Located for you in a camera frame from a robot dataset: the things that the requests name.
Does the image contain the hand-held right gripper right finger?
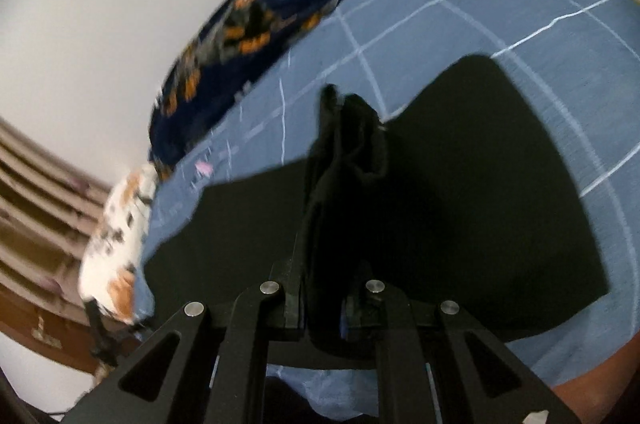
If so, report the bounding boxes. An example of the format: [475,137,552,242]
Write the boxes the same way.
[342,278,583,424]

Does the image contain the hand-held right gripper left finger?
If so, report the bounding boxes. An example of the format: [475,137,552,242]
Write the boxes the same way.
[70,253,307,424]

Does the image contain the black pants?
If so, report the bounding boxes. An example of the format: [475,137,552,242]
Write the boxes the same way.
[142,53,618,370]

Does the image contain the white floral pillow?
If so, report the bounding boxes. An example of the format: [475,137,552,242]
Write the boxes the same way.
[80,161,162,326]

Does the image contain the blue grid bedsheet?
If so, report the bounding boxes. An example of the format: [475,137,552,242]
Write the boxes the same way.
[135,0,640,421]

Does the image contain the navy dog print blanket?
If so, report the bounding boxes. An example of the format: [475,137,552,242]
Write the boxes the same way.
[149,0,416,181]

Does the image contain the black strap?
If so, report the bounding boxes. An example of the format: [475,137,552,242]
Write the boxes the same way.
[84,298,122,367]

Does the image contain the wooden bed frame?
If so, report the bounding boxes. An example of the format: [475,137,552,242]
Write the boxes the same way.
[0,291,103,375]

